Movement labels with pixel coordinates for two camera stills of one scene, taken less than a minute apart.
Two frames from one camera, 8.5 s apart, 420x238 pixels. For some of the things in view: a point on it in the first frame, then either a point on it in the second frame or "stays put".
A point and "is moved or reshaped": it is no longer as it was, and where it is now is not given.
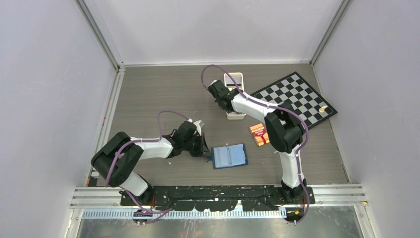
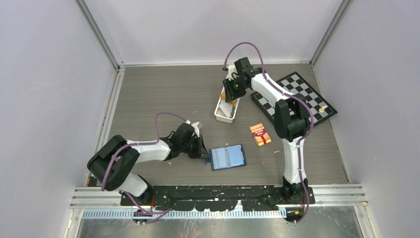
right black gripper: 229,111 to 229,93
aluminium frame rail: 91,197 stays put
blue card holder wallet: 226,156 stays put
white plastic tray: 234,81 is moved or reshaped
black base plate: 220,198 stays put
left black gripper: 202,147 stays put
